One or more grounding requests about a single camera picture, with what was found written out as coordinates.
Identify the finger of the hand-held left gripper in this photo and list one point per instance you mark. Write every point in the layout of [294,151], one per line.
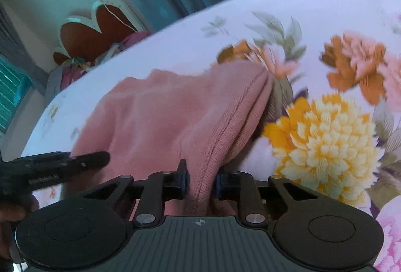
[94,159]

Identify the teal window shutter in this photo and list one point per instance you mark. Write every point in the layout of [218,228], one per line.
[12,93]

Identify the brown headboard with white trim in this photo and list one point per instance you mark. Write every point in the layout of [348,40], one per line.
[94,32]

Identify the person's left hand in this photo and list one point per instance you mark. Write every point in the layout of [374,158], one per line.
[14,215]

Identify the pink knit garment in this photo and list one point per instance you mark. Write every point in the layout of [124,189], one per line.
[175,115]

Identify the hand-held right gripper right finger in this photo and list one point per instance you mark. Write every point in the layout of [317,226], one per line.
[219,185]

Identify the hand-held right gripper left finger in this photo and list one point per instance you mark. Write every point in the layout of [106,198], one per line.
[185,179]

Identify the white floral bedsheet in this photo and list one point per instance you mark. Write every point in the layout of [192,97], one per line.
[329,87]

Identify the pile of grey purple clothes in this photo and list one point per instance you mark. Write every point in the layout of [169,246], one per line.
[87,66]

